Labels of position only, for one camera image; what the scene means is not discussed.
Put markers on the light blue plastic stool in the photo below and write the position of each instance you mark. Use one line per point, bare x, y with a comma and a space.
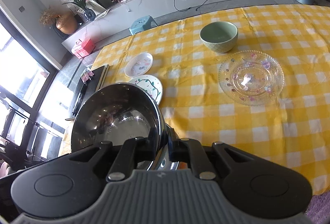
142, 24

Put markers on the clear glass flower plate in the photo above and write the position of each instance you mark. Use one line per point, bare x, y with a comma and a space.
252, 78

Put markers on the small white printed plate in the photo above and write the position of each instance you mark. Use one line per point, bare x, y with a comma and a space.
139, 65

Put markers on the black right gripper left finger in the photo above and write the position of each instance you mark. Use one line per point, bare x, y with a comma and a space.
124, 162

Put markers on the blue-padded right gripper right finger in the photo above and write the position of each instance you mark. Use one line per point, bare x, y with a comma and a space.
190, 151

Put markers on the green ceramic bowl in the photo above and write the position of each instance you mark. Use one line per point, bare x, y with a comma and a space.
220, 36

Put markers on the black notebook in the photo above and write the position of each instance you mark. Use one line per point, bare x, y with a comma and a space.
84, 91

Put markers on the orange steel bowl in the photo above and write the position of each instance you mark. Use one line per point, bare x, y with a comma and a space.
119, 112

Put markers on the bronze round vase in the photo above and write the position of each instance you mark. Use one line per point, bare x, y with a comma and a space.
66, 23

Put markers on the green plant in blue vase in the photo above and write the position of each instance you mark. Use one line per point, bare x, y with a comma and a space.
89, 14

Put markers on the yellow checkered tablecloth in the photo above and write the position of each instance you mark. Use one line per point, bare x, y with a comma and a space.
293, 131

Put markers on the purple fuzzy rug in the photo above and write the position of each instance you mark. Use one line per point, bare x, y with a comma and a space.
319, 208

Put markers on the pink hair clip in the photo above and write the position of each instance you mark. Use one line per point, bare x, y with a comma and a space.
86, 75

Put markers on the white canvas bag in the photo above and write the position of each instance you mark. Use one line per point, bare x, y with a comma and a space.
95, 7

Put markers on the pink storage box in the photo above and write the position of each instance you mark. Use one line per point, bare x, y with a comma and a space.
83, 48

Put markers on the white Fruity ceramic plate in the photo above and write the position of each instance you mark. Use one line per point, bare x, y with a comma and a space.
150, 84

